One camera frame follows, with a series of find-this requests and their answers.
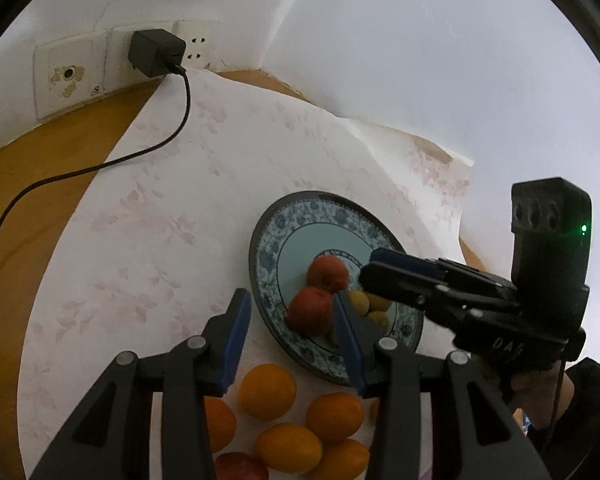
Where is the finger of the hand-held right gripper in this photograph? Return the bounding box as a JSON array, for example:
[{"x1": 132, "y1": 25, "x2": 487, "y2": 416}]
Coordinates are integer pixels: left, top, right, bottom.
[
  {"x1": 369, "y1": 247, "x2": 520, "y2": 293},
  {"x1": 359, "y1": 265, "x2": 522, "y2": 333}
]

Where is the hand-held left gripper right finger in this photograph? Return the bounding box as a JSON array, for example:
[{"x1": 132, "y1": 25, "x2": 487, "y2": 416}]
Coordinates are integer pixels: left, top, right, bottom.
[{"x1": 331, "y1": 291, "x2": 551, "y2": 480}]

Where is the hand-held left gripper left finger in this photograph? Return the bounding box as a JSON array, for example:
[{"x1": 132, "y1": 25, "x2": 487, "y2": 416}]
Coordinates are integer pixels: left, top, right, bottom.
[{"x1": 30, "y1": 287, "x2": 253, "y2": 480}]

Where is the red apple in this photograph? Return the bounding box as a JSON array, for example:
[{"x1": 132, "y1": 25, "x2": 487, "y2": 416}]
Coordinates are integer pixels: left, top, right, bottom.
[
  {"x1": 214, "y1": 452, "x2": 271, "y2": 480},
  {"x1": 286, "y1": 286, "x2": 335, "y2": 337},
  {"x1": 306, "y1": 255, "x2": 351, "y2": 293}
]

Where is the large dark orange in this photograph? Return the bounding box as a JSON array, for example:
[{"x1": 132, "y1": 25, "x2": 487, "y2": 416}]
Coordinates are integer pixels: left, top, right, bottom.
[{"x1": 203, "y1": 396, "x2": 238, "y2": 453}]

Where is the blue patterned ceramic plate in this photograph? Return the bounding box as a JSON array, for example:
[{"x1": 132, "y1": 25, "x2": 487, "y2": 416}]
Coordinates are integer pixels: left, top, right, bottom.
[{"x1": 249, "y1": 191, "x2": 425, "y2": 387}]

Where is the person's right forearm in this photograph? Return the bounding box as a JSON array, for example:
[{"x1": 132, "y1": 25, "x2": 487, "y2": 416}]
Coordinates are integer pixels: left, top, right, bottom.
[{"x1": 527, "y1": 357, "x2": 600, "y2": 480}]

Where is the person's right hand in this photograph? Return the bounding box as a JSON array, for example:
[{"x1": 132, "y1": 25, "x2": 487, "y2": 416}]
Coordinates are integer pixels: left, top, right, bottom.
[{"x1": 500, "y1": 360, "x2": 577, "y2": 431}]

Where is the white floral table cover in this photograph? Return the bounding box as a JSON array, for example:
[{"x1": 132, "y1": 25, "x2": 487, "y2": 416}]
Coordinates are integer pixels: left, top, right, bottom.
[{"x1": 17, "y1": 67, "x2": 476, "y2": 480}]

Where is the black power adapter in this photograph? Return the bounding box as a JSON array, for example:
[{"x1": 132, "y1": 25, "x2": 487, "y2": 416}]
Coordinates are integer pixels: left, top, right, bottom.
[{"x1": 128, "y1": 29, "x2": 187, "y2": 78}]

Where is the black power cable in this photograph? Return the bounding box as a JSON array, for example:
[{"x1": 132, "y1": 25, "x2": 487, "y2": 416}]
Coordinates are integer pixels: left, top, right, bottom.
[{"x1": 0, "y1": 67, "x2": 191, "y2": 311}]

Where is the white wall socket plate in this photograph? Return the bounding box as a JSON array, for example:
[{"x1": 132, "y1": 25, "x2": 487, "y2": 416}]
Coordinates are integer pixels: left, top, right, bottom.
[
  {"x1": 104, "y1": 22, "x2": 178, "y2": 95},
  {"x1": 174, "y1": 19, "x2": 221, "y2": 68}
]

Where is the stained white coaxial wall plate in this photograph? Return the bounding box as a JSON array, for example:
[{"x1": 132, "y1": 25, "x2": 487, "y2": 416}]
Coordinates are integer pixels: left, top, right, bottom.
[{"x1": 33, "y1": 32, "x2": 108, "y2": 121}]

